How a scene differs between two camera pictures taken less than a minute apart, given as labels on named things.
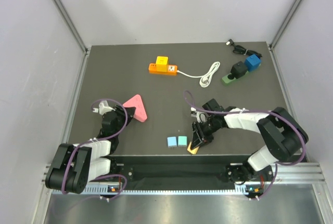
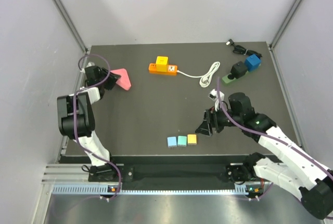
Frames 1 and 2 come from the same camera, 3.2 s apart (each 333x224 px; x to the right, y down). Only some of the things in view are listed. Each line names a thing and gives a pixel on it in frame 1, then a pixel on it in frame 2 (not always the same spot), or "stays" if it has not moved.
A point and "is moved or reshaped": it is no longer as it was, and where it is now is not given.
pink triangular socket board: [140, 114] → [124, 80]
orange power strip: [172, 70] stays
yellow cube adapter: [162, 64] stays
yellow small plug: [193, 151] is moved or reshaped
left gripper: [120, 111] → [112, 77]
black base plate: [237, 173] stays
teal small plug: [182, 141] stays
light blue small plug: [171, 142] stays
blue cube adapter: [252, 63] stays
